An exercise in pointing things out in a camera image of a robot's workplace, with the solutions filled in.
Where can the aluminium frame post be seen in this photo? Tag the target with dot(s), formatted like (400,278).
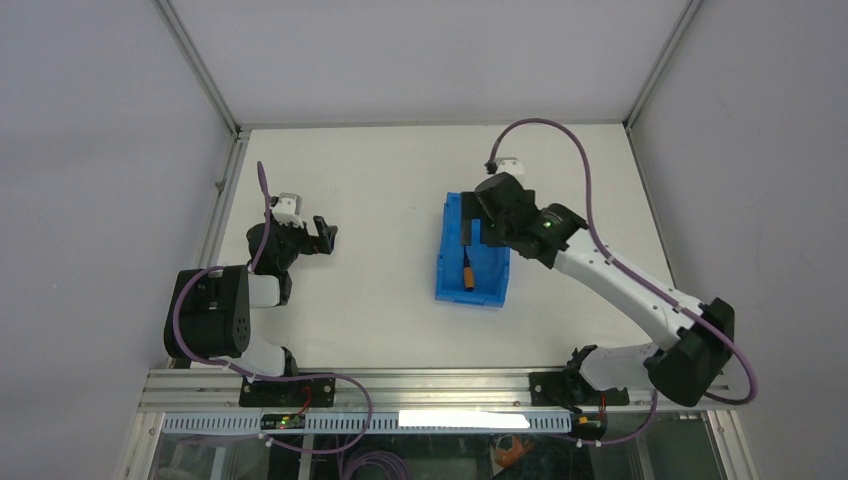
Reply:
(662,62)
(196,64)

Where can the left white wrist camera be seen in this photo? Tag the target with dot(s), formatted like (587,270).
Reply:
(286,209)

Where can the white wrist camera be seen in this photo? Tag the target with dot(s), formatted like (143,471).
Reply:
(286,209)
(510,165)

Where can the orange object below table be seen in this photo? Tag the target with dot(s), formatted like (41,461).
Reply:
(508,449)

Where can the aluminium front rail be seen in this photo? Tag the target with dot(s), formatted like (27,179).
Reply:
(390,389)

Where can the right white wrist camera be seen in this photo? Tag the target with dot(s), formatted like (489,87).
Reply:
(510,165)

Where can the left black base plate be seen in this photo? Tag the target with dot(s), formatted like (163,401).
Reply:
(319,393)

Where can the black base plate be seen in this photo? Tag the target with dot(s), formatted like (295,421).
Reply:
(319,393)
(570,390)

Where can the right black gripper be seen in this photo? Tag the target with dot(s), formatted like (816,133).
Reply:
(472,208)

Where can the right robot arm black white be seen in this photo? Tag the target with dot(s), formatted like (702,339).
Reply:
(690,339)

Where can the blue plastic bin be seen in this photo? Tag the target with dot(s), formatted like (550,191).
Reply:
(491,265)

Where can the small black circuit board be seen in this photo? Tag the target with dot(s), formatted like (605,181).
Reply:
(282,422)

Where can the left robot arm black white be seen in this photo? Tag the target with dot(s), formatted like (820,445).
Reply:
(209,318)

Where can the left aluminium frame post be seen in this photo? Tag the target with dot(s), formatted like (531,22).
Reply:
(196,64)

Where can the right aluminium frame post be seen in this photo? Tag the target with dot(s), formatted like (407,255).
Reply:
(662,62)

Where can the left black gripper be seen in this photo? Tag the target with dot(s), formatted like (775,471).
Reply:
(311,244)

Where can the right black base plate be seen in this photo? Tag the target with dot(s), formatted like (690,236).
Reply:
(570,390)

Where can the white slotted cable duct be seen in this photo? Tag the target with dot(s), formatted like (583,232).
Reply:
(402,422)

